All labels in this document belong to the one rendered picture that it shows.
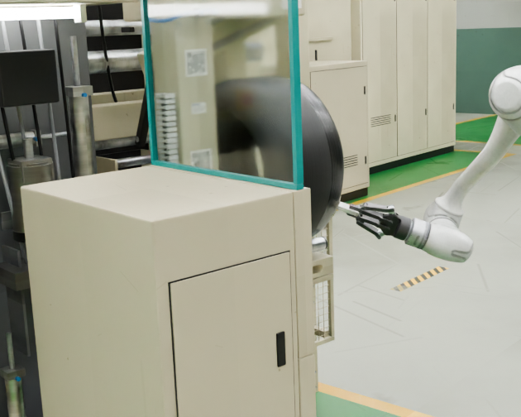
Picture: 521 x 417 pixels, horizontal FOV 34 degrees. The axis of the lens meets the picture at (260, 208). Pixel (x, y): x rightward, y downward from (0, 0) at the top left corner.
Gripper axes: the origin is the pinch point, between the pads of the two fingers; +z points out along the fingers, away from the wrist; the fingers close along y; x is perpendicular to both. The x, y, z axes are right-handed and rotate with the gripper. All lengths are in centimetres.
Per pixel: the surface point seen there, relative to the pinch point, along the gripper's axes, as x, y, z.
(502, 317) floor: 148, 124, -121
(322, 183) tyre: -8.8, -11.1, 11.3
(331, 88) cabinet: 450, 171, -6
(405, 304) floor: 164, 150, -75
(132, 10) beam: 29, -26, 87
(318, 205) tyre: -10.3, -4.0, 10.0
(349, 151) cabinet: 451, 223, -42
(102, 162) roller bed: 5, 18, 81
